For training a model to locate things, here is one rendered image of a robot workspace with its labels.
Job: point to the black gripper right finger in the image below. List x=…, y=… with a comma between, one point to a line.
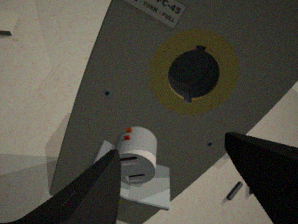
x=271, y=171

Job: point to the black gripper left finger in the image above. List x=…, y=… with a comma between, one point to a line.
x=91, y=198

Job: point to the white cylinder with two red pins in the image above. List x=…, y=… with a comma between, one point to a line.
x=137, y=148

